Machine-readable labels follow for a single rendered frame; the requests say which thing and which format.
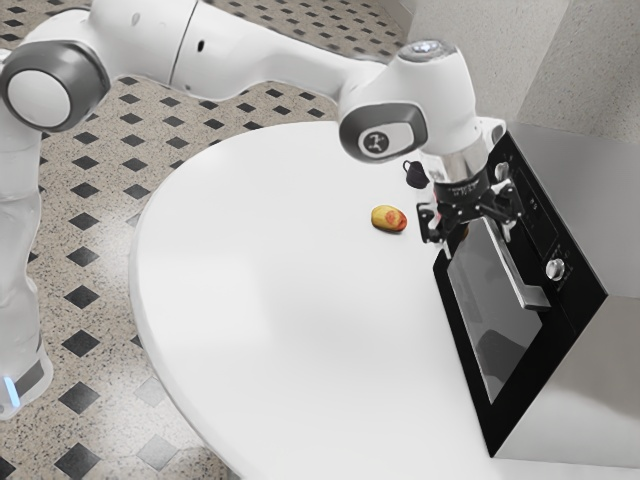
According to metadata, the yellow red mango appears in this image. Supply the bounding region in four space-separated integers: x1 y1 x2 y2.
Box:
370 203 409 234

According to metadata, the dark purple mug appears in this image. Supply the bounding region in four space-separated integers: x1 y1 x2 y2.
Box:
402 159 430 190

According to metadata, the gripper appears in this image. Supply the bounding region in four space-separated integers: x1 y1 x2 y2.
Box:
416 171 524 246

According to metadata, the black and silver oven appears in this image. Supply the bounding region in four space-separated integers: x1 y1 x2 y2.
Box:
431 121 640 459

